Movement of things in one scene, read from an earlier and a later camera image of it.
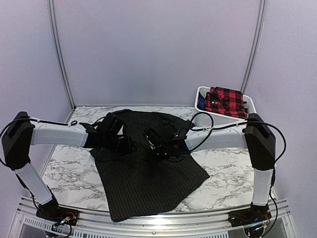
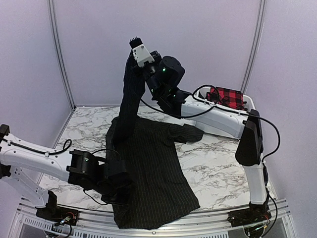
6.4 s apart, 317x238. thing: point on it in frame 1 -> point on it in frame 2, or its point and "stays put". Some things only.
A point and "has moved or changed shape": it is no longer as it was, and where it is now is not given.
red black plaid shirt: [227, 101] stays put
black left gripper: [126, 149] -> [123, 201]
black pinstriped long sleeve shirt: [136, 181] has moved or changed shape
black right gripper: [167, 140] -> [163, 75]
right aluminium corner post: [256, 45] stays put
